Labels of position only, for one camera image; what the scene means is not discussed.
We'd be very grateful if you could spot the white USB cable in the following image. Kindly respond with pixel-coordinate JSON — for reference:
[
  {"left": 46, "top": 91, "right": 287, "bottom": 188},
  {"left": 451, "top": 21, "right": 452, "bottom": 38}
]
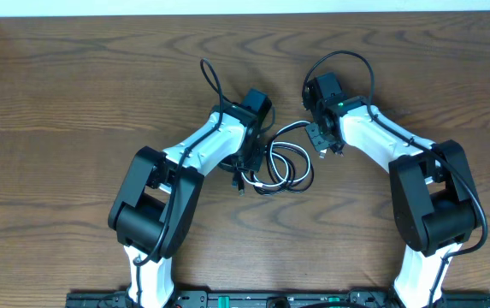
[{"left": 239, "top": 121, "right": 328, "bottom": 189}]

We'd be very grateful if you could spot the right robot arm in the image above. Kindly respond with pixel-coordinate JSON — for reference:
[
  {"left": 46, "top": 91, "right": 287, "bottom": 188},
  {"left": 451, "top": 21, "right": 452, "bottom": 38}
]
[{"left": 302, "top": 73, "right": 486, "bottom": 307}]

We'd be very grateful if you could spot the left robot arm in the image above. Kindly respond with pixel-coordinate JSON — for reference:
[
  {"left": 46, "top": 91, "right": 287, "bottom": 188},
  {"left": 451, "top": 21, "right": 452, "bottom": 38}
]
[{"left": 108, "top": 89, "right": 272, "bottom": 307}]

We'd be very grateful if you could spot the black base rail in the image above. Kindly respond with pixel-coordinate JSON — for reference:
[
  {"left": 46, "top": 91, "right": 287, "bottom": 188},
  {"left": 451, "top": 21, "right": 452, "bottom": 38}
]
[{"left": 65, "top": 289, "right": 490, "bottom": 308}]

